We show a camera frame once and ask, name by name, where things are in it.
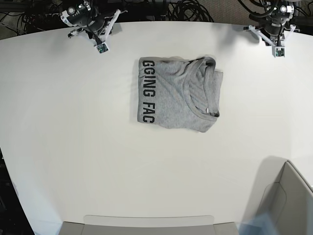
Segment grey T-shirt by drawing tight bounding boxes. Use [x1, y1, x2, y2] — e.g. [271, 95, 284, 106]
[137, 56, 223, 133]

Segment blurred blue object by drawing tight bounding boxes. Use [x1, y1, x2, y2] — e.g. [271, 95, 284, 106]
[238, 213, 277, 235]

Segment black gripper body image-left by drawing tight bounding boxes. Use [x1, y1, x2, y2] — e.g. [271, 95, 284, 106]
[84, 18, 114, 39]

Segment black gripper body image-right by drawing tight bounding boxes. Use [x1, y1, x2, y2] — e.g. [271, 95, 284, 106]
[263, 23, 286, 42]

